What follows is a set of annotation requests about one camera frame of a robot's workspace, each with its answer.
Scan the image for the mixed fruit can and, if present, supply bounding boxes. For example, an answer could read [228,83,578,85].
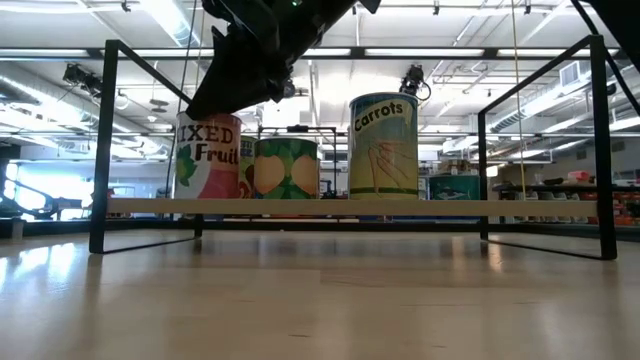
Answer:
[173,110,244,200]

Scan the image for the short tuna can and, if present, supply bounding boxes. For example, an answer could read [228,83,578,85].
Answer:
[427,174,482,201]

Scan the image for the spaghetti sauce can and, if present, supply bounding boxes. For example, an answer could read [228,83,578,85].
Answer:
[239,134,258,200]

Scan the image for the long overhead light bar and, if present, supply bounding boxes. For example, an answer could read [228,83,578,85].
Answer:
[0,46,640,61]

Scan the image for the background storage shelf unit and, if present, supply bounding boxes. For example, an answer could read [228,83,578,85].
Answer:
[492,169,640,226]

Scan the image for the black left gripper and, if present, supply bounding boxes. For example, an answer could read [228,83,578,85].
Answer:
[184,0,327,121]

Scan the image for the green peach can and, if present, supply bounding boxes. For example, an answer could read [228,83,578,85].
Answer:
[253,137,321,201]

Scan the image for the yellow hanging cable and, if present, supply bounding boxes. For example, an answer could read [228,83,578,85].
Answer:
[509,0,528,201]

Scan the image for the black ceiling-mounted camera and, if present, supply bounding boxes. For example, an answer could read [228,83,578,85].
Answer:
[62,63,104,97]

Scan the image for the black table border rail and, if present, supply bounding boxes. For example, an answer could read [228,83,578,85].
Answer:
[0,217,640,244]

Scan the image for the orange red storage bins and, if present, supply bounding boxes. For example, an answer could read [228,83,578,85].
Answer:
[613,192,640,226]

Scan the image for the black-framed wooden shelf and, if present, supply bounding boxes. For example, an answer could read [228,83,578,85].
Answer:
[88,34,618,262]

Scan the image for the black ceiling device with cable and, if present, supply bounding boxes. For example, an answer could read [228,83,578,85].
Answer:
[398,63,433,99]

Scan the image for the yellow carrots can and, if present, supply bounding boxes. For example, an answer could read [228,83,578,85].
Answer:
[348,91,420,201]

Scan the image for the silver ceiling air duct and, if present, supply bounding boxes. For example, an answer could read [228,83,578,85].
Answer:
[139,0,215,96]

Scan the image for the black hanging cable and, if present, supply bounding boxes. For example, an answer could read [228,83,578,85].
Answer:
[164,0,200,189]

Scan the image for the white air vent grille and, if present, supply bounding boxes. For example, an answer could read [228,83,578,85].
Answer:
[558,60,582,89]

